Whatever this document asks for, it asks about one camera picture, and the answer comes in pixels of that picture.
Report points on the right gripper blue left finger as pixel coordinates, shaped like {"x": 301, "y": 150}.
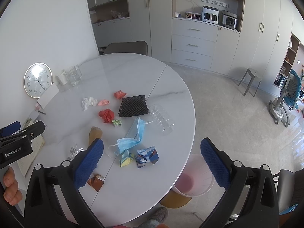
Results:
{"x": 85, "y": 162}

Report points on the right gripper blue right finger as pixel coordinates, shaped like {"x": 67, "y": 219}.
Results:
{"x": 217, "y": 162}

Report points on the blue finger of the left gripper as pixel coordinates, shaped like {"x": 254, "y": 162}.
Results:
{"x": 10, "y": 129}

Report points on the clear plastic wrapper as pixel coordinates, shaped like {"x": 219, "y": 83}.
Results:
{"x": 74, "y": 151}

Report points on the brown snack wrapper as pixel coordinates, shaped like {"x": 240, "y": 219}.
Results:
{"x": 96, "y": 181}

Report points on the blue yellow paper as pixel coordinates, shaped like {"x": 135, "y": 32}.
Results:
{"x": 126, "y": 158}

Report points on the blue surgical face mask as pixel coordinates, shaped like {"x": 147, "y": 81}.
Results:
{"x": 133, "y": 138}

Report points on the green white paper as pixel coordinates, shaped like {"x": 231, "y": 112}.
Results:
{"x": 117, "y": 123}

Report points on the red paper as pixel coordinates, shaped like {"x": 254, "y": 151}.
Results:
{"x": 106, "y": 115}

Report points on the white tissue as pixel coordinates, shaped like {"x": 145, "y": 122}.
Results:
{"x": 88, "y": 101}

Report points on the blue patterned paper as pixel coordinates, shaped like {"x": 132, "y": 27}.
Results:
{"x": 145, "y": 157}

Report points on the pink paper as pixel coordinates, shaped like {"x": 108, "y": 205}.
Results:
{"x": 103, "y": 102}

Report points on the black foam mesh sleeve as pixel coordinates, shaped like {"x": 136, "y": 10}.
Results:
{"x": 133, "y": 106}

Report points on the orange-red wrapper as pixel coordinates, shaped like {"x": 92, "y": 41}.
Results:
{"x": 119, "y": 94}

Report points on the clear plastic tray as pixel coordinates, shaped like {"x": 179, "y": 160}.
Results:
{"x": 161, "y": 119}

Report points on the person's left hand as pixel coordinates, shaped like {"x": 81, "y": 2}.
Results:
{"x": 12, "y": 193}

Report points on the yellow round stool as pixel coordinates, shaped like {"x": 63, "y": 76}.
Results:
{"x": 174, "y": 200}

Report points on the white box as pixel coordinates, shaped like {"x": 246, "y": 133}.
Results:
{"x": 48, "y": 95}

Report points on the white ceramic mug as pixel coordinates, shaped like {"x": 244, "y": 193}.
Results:
{"x": 62, "y": 78}

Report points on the grey fuzzy slipper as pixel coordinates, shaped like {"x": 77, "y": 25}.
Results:
{"x": 157, "y": 218}

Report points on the clear glass container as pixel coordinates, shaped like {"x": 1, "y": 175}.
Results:
{"x": 74, "y": 75}

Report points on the grey metal stool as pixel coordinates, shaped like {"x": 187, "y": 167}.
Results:
{"x": 254, "y": 76}

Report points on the blue child high chair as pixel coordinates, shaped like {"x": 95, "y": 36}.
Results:
{"x": 289, "y": 95}

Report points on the wooden bookshelf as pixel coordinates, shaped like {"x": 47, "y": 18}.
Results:
{"x": 290, "y": 62}

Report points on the grey dining chair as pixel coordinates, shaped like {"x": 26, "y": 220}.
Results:
{"x": 136, "y": 47}

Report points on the white drawer cabinet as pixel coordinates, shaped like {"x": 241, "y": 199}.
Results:
{"x": 193, "y": 43}

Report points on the silver toaster oven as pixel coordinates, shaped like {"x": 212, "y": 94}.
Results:
{"x": 229, "y": 20}

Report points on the white countertop appliance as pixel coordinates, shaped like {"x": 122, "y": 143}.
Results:
{"x": 210, "y": 15}

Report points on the white round wall clock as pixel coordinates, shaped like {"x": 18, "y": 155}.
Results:
{"x": 37, "y": 79}

